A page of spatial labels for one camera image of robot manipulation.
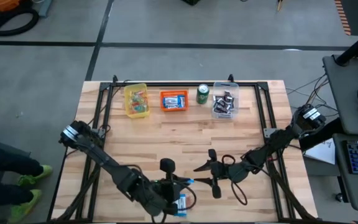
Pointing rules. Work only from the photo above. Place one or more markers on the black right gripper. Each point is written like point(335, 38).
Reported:
point(217, 172)

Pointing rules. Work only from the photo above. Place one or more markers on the silver metal bracket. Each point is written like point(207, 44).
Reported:
point(268, 133)

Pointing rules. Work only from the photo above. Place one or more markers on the white blue Hershey's bar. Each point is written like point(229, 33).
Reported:
point(171, 100)
point(171, 96)
point(178, 207)
point(171, 106)
point(182, 102)
point(191, 181)
point(184, 205)

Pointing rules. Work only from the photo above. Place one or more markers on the green Sprite can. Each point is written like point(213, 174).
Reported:
point(203, 95)

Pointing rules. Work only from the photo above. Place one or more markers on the brown Hershey's bar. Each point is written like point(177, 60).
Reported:
point(229, 100)
point(221, 105)
point(217, 110)
point(231, 108)
point(217, 99)

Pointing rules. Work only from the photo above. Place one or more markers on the green shoe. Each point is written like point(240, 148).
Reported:
point(25, 207)
point(36, 175)

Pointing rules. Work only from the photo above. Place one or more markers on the black aluminium rig frame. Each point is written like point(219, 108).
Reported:
point(182, 83)

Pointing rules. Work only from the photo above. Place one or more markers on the dark brown chip bag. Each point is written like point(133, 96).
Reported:
point(227, 94)

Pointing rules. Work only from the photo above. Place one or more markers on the black pole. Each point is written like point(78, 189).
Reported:
point(356, 46)

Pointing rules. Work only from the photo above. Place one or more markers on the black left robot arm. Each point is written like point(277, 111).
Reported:
point(104, 158)

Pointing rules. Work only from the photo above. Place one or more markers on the yellow plastic basket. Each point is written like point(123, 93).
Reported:
point(125, 99)

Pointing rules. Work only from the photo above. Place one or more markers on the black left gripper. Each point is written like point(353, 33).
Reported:
point(166, 188)

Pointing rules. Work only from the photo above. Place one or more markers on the grey desk with keyboard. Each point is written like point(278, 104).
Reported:
point(340, 186)

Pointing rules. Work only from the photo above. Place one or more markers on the white paper sheet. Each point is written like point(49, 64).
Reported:
point(322, 152)

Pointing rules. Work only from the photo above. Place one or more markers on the clear plastic bin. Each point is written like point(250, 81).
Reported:
point(225, 85)

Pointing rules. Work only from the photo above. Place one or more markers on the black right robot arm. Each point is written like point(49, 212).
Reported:
point(278, 140)

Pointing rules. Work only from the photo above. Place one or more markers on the orange plastic basket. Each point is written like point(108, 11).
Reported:
point(161, 101)

